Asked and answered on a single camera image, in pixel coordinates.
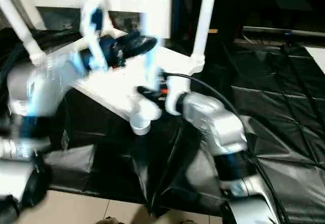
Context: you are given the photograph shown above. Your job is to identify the white plastic table top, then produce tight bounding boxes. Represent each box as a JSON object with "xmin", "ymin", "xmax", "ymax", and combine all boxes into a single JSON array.
[{"xmin": 30, "ymin": 28, "xmax": 206, "ymax": 136}]

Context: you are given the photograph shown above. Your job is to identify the dark cabinet with yellow label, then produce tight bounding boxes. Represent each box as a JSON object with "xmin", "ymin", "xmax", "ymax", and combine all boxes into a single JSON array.
[{"xmin": 173, "ymin": 0, "xmax": 325, "ymax": 39}]

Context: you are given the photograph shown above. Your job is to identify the black work mat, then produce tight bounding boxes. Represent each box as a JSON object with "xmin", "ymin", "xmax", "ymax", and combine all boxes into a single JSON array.
[{"xmin": 0, "ymin": 26, "xmax": 325, "ymax": 217}]

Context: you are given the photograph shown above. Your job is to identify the black horizontal bar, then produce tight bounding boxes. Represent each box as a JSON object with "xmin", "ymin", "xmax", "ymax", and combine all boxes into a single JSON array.
[{"xmin": 241, "ymin": 27, "xmax": 325, "ymax": 38}]

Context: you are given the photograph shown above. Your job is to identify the white flat board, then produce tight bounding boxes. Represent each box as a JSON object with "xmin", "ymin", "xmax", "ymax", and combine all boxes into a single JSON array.
[{"xmin": 307, "ymin": 46, "xmax": 325, "ymax": 75}]

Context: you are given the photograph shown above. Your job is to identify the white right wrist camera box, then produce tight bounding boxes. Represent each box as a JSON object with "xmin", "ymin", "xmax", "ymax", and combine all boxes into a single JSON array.
[{"xmin": 162, "ymin": 74, "xmax": 191, "ymax": 115}]

